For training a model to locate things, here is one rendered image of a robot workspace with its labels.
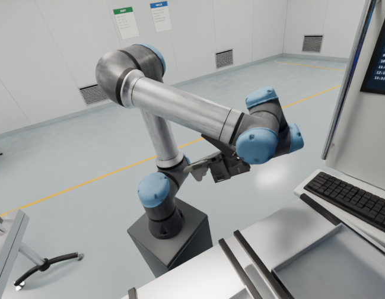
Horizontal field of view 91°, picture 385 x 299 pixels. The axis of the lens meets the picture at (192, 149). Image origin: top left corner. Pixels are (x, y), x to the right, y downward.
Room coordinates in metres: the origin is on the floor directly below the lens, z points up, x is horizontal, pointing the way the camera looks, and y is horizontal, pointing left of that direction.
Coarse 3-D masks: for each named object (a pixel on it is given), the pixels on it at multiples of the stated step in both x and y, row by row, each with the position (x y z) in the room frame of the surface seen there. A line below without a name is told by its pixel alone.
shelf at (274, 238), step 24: (288, 216) 0.37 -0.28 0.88; (312, 216) 0.35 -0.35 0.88; (336, 216) 0.33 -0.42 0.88; (264, 240) 0.30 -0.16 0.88; (288, 240) 0.29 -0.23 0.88; (312, 240) 0.28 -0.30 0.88; (192, 264) 0.27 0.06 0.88; (216, 264) 0.26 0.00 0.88; (240, 264) 0.25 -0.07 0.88; (144, 288) 0.24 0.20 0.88; (168, 288) 0.22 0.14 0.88; (192, 288) 0.21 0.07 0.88; (216, 288) 0.20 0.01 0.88
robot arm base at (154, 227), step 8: (176, 208) 0.50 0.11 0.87; (168, 216) 0.45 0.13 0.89; (176, 216) 0.47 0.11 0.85; (152, 224) 0.45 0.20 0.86; (160, 224) 0.44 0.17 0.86; (168, 224) 0.44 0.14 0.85; (176, 224) 0.45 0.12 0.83; (152, 232) 0.45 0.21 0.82; (160, 232) 0.43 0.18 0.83; (168, 232) 0.44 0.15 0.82; (176, 232) 0.44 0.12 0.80
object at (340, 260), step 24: (336, 240) 0.26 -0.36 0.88; (360, 240) 0.24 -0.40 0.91; (288, 264) 0.23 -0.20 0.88; (312, 264) 0.22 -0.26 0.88; (336, 264) 0.20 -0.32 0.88; (360, 264) 0.19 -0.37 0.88; (384, 264) 0.18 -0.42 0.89; (288, 288) 0.16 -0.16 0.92; (312, 288) 0.16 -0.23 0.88; (336, 288) 0.16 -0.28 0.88; (360, 288) 0.15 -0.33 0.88; (384, 288) 0.14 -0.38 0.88
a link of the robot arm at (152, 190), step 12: (144, 180) 0.53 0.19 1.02; (156, 180) 0.51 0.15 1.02; (168, 180) 0.51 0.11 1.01; (144, 192) 0.47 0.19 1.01; (156, 192) 0.46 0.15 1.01; (168, 192) 0.48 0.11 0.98; (144, 204) 0.46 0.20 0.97; (156, 204) 0.44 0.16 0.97; (168, 204) 0.46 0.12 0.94; (156, 216) 0.44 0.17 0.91
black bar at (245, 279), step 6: (222, 240) 0.32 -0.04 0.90; (222, 246) 0.30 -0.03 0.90; (228, 246) 0.30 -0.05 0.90; (228, 252) 0.28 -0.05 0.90; (228, 258) 0.26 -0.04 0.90; (234, 258) 0.26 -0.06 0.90; (234, 264) 0.24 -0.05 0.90; (240, 270) 0.23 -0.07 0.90; (240, 276) 0.21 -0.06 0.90; (246, 276) 0.21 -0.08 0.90; (246, 282) 0.20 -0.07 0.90; (252, 288) 0.18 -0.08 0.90; (252, 294) 0.17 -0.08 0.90; (258, 294) 0.17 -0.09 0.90
